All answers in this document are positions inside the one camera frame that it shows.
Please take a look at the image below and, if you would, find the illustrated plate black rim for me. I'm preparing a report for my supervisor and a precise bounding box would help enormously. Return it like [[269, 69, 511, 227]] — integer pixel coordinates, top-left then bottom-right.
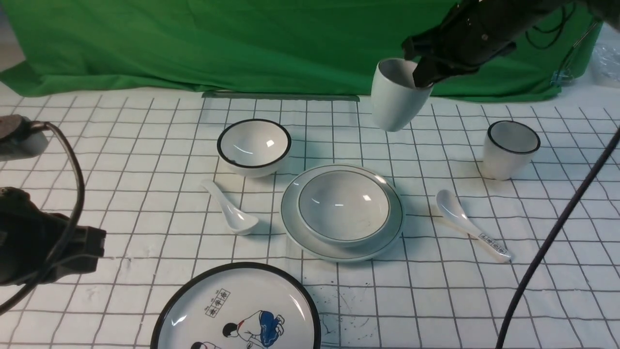
[[149, 262, 322, 349]]

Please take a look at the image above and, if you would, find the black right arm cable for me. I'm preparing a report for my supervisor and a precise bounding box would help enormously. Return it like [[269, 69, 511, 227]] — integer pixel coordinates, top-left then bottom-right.
[[495, 127, 620, 349]]

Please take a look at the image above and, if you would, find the clear plastic bag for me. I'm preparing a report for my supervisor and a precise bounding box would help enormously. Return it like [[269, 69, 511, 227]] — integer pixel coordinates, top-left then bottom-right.
[[589, 33, 620, 89]]

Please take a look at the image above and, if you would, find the white plate green rim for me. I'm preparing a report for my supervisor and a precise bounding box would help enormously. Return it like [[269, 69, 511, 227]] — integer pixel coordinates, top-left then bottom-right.
[[280, 165, 405, 263]]

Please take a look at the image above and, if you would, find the white cup green rim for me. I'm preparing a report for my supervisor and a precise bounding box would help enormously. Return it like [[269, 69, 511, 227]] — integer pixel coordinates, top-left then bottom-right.
[[371, 58, 433, 132]]

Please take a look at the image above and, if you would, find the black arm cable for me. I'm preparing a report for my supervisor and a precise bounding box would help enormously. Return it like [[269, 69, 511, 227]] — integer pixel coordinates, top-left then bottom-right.
[[495, 127, 620, 349], [0, 121, 86, 315]]

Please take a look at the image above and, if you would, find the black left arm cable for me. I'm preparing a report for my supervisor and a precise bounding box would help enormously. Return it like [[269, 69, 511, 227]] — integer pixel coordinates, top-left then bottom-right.
[[0, 121, 86, 315]]

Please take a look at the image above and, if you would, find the white spoon with label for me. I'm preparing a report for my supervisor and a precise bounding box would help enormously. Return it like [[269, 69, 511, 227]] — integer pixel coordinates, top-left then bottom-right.
[[435, 190, 513, 263]]

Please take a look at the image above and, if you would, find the white bowl black rim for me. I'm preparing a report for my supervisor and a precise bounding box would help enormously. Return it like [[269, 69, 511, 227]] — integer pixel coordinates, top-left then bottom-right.
[[217, 119, 292, 177]]

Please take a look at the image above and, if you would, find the white cup black rim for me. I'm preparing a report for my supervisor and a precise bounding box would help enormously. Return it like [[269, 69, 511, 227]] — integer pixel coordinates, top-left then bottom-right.
[[480, 121, 541, 181]]

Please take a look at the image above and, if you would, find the blue binder clip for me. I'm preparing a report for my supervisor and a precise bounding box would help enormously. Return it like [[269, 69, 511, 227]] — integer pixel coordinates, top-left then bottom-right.
[[550, 68, 574, 87]]

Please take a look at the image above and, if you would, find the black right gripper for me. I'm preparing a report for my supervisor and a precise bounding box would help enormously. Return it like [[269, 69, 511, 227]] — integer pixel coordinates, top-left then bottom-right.
[[402, 0, 517, 88]]

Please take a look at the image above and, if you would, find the white bowl green rim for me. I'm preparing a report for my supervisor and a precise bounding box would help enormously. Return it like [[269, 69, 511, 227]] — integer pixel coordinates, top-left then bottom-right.
[[296, 170, 391, 246]]

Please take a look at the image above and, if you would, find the green backdrop cloth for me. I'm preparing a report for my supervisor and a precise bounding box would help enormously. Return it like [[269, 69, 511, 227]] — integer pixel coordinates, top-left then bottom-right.
[[0, 0, 602, 103]]

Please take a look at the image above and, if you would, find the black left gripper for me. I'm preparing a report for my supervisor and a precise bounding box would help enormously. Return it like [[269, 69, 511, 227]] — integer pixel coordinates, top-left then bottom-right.
[[0, 187, 107, 286]]

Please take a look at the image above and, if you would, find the white ceramic spoon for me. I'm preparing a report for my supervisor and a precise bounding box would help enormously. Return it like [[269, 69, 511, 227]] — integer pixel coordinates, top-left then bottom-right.
[[200, 179, 259, 236]]

